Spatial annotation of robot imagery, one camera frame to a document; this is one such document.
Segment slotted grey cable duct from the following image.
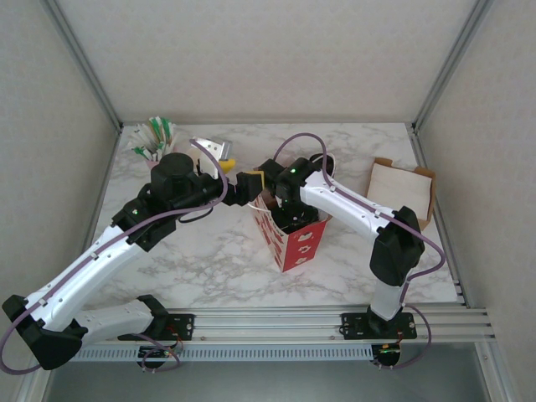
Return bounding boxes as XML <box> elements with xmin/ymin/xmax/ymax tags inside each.
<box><xmin>54</xmin><ymin>345</ymin><xmax>374</xmax><ymax>362</ymax></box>

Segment aluminium side rail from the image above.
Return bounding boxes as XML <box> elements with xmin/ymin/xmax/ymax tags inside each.
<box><xmin>90</xmin><ymin>124</ymin><xmax>124</xmax><ymax>229</ymax></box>
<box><xmin>406</xmin><ymin>123</ymin><xmax>470</xmax><ymax>309</ymax></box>

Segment brown cardboard napkin tray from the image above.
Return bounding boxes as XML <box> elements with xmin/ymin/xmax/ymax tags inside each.
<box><xmin>366</xmin><ymin>157</ymin><xmax>436</xmax><ymax>230</ymax></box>

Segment white paper napkins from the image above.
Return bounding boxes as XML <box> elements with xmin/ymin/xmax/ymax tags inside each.
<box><xmin>368</xmin><ymin>163</ymin><xmax>432</xmax><ymax>221</ymax></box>

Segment red paper gift bag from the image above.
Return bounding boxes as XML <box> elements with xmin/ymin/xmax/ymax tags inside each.
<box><xmin>250</xmin><ymin>152</ymin><xmax>337</xmax><ymax>274</ymax></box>

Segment aluminium frame post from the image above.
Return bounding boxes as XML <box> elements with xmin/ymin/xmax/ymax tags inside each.
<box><xmin>41</xmin><ymin>0</ymin><xmax>126</xmax><ymax>131</ymax></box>
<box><xmin>412</xmin><ymin>0</ymin><xmax>495</xmax><ymax>131</ymax></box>

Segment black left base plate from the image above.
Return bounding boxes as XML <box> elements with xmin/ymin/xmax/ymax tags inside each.
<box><xmin>117</xmin><ymin>312</ymin><xmax>196</xmax><ymax>341</ymax></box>

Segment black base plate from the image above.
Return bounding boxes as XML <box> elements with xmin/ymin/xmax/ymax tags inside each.
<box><xmin>117</xmin><ymin>312</ymin><xmax>196</xmax><ymax>341</ymax></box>
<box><xmin>341</xmin><ymin>312</ymin><xmax>419</xmax><ymax>341</ymax></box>

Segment aluminium mounting rail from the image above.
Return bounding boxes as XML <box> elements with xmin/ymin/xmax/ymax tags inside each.
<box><xmin>39</xmin><ymin>307</ymin><xmax>497</xmax><ymax>348</ymax></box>

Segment small circuit board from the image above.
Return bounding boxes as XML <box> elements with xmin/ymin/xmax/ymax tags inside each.
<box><xmin>137</xmin><ymin>345</ymin><xmax>177</xmax><ymax>366</ymax></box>
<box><xmin>374</xmin><ymin>343</ymin><xmax>402</xmax><ymax>365</ymax></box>

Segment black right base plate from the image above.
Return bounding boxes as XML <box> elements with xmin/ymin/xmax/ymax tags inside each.
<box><xmin>341</xmin><ymin>312</ymin><xmax>419</xmax><ymax>341</ymax></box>

